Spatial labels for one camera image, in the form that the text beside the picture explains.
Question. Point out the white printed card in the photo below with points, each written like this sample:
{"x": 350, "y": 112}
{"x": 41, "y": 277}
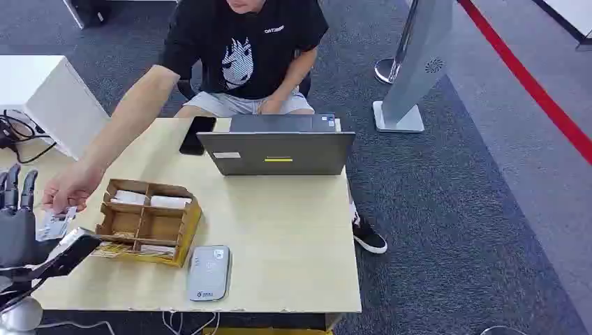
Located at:
{"x": 52, "y": 226}

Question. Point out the person's left hand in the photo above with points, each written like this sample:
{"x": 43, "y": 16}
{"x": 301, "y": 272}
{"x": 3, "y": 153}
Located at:
{"x": 271, "y": 107}

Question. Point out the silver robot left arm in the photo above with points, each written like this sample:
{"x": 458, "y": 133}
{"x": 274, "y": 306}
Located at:
{"x": 21, "y": 315}

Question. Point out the black and white shoe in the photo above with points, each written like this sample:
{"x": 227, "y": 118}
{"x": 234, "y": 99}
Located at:
{"x": 369, "y": 238}

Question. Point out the pale printed card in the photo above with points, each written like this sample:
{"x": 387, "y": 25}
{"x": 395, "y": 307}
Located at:
{"x": 158, "y": 250}

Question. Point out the person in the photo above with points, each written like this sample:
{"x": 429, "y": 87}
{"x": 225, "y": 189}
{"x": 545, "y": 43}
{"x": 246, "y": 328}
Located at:
{"x": 249, "y": 51}

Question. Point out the black smartphone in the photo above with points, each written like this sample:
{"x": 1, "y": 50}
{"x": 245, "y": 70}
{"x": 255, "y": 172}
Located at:
{"x": 198, "y": 135}

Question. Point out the grey card reader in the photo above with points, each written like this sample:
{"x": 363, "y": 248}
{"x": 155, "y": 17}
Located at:
{"x": 209, "y": 273}

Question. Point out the wooden compartment box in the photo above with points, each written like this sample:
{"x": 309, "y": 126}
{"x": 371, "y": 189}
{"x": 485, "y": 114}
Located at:
{"x": 150, "y": 226}

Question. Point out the chrome stanchion post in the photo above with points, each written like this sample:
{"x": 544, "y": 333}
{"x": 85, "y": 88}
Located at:
{"x": 393, "y": 64}

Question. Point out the grey round base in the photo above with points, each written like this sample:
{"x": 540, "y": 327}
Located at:
{"x": 504, "y": 331}

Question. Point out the person's right hand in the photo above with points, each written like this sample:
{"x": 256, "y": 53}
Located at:
{"x": 71, "y": 187}

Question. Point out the grey kiosk stand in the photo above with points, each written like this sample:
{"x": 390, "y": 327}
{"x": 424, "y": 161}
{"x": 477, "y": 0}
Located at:
{"x": 416, "y": 60}

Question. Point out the white card stack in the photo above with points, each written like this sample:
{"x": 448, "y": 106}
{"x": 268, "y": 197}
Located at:
{"x": 170, "y": 202}
{"x": 129, "y": 198}

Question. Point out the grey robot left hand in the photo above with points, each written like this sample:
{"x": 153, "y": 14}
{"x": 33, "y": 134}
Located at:
{"x": 16, "y": 236}

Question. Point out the grey laptop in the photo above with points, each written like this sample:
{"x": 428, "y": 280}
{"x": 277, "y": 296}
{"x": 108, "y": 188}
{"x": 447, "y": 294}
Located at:
{"x": 277, "y": 152}

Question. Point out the white cabinet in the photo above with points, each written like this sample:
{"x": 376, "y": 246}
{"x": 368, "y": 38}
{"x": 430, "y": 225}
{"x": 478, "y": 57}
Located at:
{"x": 51, "y": 94}

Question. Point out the yellow printed card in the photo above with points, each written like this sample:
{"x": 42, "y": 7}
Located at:
{"x": 111, "y": 250}

